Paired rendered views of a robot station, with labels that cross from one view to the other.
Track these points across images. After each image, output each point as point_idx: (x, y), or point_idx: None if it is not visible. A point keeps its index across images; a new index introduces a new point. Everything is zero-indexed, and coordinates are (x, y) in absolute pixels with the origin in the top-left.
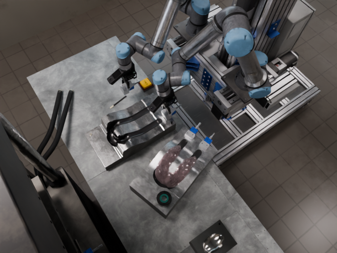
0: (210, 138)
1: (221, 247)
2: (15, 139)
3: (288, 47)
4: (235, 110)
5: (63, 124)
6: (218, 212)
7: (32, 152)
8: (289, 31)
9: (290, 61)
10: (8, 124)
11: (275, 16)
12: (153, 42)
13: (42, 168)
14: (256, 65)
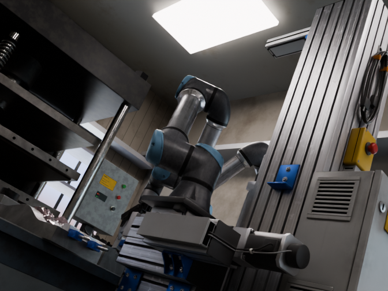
0: (80, 235)
1: None
2: (95, 154)
3: (323, 270)
4: (133, 252)
5: None
6: None
7: (84, 179)
8: (308, 191)
9: (267, 233)
10: (105, 142)
11: (287, 152)
12: None
13: (67, 205)
14: (178, 109)
